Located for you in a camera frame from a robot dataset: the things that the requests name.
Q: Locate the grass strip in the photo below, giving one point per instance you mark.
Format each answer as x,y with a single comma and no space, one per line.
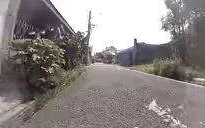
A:
56,90

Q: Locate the utility pole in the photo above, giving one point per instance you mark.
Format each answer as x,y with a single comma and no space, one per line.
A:
89,36

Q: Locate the building with overhanging roof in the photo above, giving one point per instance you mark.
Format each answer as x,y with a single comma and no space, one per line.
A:
36,23

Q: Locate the roadside trees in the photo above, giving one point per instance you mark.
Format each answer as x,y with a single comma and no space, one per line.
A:
190,30

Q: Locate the blue wall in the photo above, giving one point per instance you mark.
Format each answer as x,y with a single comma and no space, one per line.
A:
143,53

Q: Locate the grass and shrubs verge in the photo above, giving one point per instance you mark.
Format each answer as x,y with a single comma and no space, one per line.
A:
173,69

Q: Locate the concrete pillar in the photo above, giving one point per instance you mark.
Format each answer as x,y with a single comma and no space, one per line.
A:
6,36

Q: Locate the grey asphalt road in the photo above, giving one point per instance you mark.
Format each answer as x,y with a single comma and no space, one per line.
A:
116,100

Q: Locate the leafy bushes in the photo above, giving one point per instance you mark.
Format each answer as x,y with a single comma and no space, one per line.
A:
46,60

